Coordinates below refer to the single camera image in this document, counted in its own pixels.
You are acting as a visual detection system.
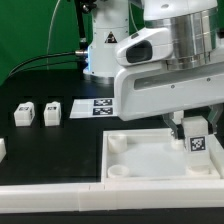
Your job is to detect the white square tabletop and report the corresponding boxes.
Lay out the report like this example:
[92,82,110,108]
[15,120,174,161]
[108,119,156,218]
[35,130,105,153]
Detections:
[101,128,221,182]

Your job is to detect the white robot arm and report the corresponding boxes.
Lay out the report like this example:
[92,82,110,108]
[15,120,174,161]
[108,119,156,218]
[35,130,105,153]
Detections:
[84,0,224,131]

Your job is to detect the grey thin cable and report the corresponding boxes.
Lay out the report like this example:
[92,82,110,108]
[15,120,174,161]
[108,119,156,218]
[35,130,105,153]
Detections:
[45,0,63,70]

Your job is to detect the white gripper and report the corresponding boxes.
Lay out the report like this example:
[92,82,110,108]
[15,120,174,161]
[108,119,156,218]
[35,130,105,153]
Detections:
[114,28,224,140]

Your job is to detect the black cable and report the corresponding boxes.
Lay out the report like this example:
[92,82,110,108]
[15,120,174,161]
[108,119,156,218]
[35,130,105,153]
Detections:
[5,50,90,81]

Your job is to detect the white block left edge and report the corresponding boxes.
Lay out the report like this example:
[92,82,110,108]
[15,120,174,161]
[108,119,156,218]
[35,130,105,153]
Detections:
[0,138,6,163]

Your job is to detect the white front wall fence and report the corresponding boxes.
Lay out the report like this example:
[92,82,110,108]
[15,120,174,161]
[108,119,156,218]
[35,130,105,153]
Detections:
[0,180,224,214]

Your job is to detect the white marker sheet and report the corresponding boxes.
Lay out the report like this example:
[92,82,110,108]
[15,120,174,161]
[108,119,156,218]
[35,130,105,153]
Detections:
[70,98,116,119]

